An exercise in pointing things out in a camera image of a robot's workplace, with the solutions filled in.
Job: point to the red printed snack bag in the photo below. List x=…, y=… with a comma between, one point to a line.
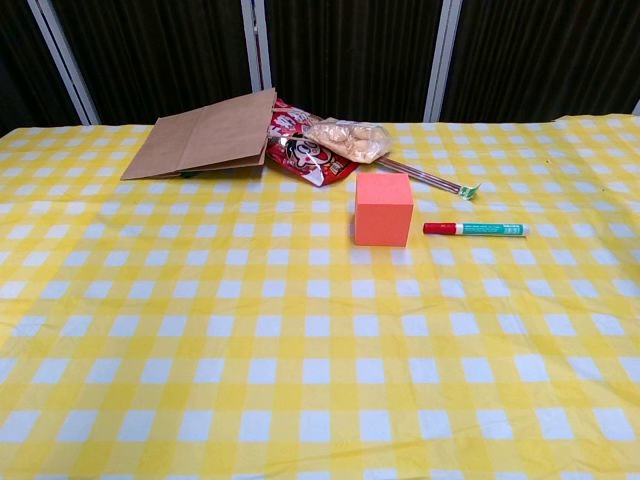
x=305, y=160

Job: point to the clear bag of peanuts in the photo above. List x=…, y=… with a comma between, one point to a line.
x=350, y=140

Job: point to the green marker with red cap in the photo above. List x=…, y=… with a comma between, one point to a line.
x=480, y=229

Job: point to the orange cube block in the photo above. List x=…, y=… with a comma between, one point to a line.
x=382, y=215

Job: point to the brown paper bag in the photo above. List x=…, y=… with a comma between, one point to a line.
x=200, y=140

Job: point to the yellow white checkered tablecloth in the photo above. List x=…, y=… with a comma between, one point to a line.
x=200, y=325

